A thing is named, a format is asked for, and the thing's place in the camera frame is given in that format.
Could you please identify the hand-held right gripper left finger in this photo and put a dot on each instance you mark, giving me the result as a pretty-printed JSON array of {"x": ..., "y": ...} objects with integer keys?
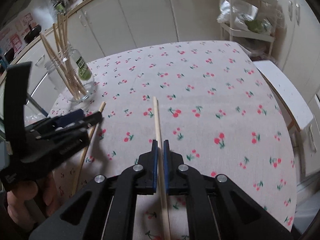
[{"x": 155, "y": 165}]

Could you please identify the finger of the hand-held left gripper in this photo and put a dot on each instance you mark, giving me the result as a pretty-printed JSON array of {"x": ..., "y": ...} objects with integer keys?
[
  {"x": 93, "y": 118},
  {"x": 71, "y": 117}
]

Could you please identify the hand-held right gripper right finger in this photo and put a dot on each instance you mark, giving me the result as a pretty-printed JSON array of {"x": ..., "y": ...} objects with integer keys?
[{"x": 166, "y": 165}]

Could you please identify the green label glass jar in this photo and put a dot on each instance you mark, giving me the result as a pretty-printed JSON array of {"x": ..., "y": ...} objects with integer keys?
[{"x": 86, "y": 90}]

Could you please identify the plain wooden chopstick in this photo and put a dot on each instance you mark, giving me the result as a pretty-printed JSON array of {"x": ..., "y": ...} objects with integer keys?
[
  {"x": 157, "y": 125},
  {"x": 85, "y": 155}
]

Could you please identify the person's left hand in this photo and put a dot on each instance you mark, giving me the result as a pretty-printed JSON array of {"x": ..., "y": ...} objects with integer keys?
[{"x": 22, "y": 192}]

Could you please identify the bunch of wooden chopsticks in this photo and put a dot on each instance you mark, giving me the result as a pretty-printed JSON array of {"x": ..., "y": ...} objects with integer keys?
[{"x": 76, "y": 86}]

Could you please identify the cherry print tablecloth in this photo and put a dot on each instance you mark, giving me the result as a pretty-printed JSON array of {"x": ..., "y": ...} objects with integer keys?
[{"x": 200, "y": 85}]

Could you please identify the black wok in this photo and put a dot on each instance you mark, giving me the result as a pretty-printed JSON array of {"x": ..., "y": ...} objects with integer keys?
[
  {"x": 10, "y": 53},
  {"x": 32, "y": 33}
]

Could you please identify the white base cabinets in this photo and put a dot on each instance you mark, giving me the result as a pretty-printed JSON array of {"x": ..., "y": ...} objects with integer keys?
[{"x": 140, "y": 12}]

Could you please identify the white wooden stool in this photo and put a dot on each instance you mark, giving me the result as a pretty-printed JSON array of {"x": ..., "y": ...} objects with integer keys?
[{"x": 282, "y": 92}]

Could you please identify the white trolley rack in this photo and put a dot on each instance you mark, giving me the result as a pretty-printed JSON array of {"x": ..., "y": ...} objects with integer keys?
[{"x": 250, "y": 33}]

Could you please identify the green vegetable bag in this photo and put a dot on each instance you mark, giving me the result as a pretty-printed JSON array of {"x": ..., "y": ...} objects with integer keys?
[{"x": 256, "y": 26}]

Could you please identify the white plastic bag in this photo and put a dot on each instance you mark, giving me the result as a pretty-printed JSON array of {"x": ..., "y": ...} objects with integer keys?
[{"x": 232, "y": 12}]

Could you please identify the white corner cabinets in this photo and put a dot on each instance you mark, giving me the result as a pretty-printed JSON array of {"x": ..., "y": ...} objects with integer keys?
[{"x": 297, "y": 30}]

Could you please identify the red and white wall stickers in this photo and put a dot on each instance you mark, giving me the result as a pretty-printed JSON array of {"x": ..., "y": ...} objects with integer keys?
[{"x": 17, "y": 25}]

